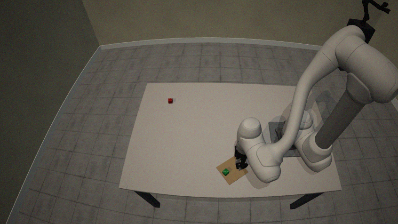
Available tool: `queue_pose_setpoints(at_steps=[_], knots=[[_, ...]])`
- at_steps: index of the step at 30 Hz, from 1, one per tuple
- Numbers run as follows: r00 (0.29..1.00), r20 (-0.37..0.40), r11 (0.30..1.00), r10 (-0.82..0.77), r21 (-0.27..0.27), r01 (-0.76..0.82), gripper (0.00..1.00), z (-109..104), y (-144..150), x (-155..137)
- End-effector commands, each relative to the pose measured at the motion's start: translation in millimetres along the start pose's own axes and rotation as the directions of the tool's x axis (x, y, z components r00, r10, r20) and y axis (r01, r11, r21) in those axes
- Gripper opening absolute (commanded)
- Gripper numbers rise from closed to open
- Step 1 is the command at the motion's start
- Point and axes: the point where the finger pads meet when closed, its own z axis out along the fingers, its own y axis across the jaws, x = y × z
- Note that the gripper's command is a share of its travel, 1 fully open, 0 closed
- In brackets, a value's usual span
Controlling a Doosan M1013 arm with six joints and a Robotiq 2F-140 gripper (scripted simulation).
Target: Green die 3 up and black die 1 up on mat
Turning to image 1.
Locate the tan mat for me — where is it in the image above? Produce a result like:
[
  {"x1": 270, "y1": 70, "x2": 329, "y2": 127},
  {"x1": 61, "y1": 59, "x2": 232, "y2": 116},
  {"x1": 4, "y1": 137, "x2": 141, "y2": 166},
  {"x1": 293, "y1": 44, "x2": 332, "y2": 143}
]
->
[{"x1": 216, "y1": 156, "x2": 248, "y2": 185}]

